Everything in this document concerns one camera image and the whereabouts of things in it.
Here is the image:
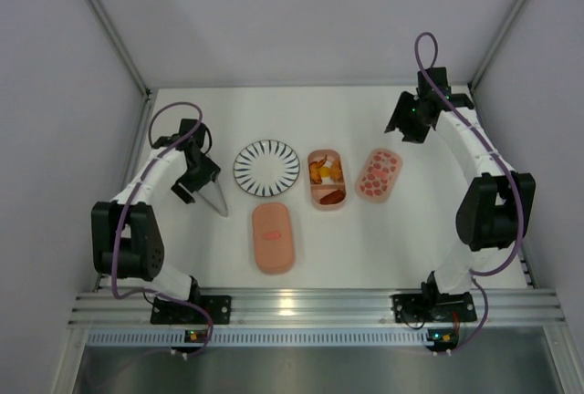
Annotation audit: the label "orange fried shrimp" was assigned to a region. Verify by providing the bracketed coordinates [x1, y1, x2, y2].
[308, 156, 328, 184]

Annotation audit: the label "blue striped white plate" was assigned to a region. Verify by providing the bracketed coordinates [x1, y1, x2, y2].
[233, 140, 300, 198]

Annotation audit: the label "brown meat slice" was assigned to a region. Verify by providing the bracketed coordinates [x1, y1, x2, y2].
[319, 190, 346, 205]

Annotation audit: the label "left aluminium frame post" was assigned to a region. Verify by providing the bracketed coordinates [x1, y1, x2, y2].
[85, 0, 151, 99]

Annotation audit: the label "aluminium mounting rail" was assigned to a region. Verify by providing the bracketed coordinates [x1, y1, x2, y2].
[68, 288, 566, 328]

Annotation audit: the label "fried egg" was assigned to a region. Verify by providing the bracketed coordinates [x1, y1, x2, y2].
[319, 166, 331, 181]

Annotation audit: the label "pink divided lunch box tray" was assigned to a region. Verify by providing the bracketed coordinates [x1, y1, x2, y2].
[308, 149, 348, 212]

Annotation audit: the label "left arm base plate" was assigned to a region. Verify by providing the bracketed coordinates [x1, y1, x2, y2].
[150, 295, 232, 326]

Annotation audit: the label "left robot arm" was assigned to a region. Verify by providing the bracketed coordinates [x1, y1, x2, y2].
[90, 119, 226, 305]

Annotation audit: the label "light pink lid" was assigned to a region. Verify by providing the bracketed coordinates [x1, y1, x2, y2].
[355, 148, 402, 203]

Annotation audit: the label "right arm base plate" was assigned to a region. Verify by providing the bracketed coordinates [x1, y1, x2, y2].
[391, 293, 477, 324]

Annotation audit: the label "pink lunch box lid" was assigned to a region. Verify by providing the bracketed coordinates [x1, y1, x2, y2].
[252, 202, 296, 275]

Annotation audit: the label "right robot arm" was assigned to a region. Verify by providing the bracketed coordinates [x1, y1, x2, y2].
[385, 67, 536, 323]

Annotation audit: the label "metal serving tongs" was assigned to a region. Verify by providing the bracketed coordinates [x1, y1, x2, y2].
[198, 178, 229, 218]

